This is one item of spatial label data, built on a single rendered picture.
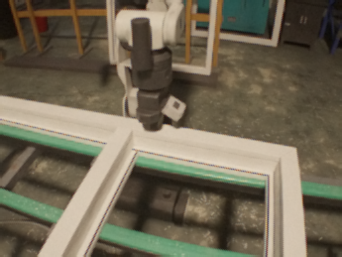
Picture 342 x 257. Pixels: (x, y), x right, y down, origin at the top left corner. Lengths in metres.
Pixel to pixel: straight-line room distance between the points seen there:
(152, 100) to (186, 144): 0.15
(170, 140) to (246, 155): 0.19
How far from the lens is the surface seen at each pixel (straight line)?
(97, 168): 0.58
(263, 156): 0.63
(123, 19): 0.51
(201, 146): 0.62
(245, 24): 4.20
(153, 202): 1.39
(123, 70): 1.11
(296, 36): 4.08
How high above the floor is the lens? 1.36
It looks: 41 degrees down
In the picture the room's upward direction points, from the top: straight up
